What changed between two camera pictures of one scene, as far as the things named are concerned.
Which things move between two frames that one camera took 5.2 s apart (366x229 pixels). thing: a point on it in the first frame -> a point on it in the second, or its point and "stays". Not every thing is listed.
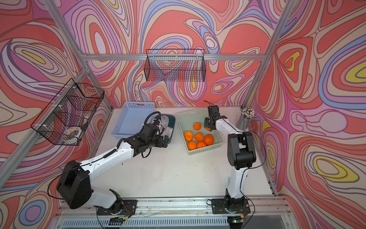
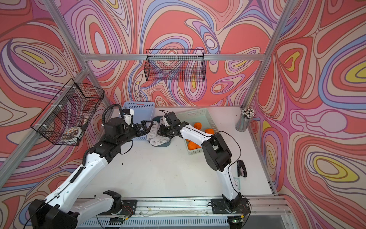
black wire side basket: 64,119 stays
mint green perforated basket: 186,121 stays
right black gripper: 206,124 -> 162,131
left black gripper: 161,144 -> 144,130
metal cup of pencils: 247,114 stays
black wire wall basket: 175,65 stays
